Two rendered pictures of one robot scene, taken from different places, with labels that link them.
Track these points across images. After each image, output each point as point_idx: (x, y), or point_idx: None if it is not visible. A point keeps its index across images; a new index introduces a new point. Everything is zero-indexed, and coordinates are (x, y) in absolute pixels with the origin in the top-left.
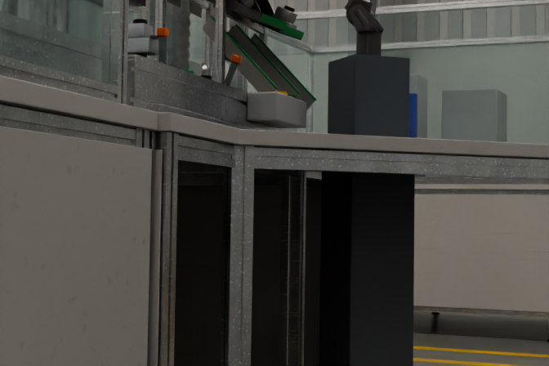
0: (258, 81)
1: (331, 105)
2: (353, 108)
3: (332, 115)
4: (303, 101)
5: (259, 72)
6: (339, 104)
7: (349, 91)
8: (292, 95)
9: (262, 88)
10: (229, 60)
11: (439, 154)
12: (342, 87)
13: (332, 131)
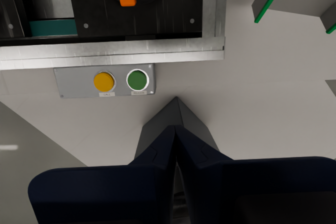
0: None
1: (173, 113)
2: (139, 139)
3: (171, 110)
4: (144, 94)
5: None
6: (159, 124)
7: (144, 142)
8: (131, 87)
9: None
10: None
11: None
12: (153, 136)
13: (169, 106)
